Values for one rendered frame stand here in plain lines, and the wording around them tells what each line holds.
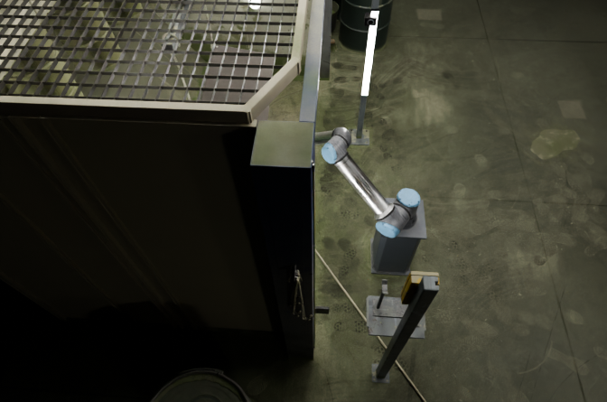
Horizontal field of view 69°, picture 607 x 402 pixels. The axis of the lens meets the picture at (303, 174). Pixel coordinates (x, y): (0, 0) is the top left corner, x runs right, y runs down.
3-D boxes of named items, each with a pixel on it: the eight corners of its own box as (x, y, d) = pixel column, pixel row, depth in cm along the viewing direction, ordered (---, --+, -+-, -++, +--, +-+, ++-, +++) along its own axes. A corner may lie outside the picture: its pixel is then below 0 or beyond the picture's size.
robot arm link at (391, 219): (414, 220, 281) (341, 130, 266) (399, 240, 273) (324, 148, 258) (398, 222, 294) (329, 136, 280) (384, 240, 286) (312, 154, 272)
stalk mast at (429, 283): (376, 378, 305) (424, 289, 171) (376, 369, 308) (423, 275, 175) (385, 378, 304) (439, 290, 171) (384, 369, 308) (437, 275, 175)
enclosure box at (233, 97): (198, 233, 313) (195, 121, 217) (211, 166, 348) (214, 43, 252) (247, 239, 317) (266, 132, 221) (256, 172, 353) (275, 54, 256)
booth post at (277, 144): (312, 359, 312) (311, 168, 127) (288, 358, 313) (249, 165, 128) (314, 334, 323) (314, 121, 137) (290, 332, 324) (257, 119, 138)
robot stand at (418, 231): (407, 241, 365) (423, 200, 313) (410, 275, 347) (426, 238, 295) (370, 238, 367) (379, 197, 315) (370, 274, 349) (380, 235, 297)
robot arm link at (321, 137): (353, 122, 272) (292, 130, 327) (341, 134, 267) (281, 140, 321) (362, 136, 277) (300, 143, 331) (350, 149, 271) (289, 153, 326)
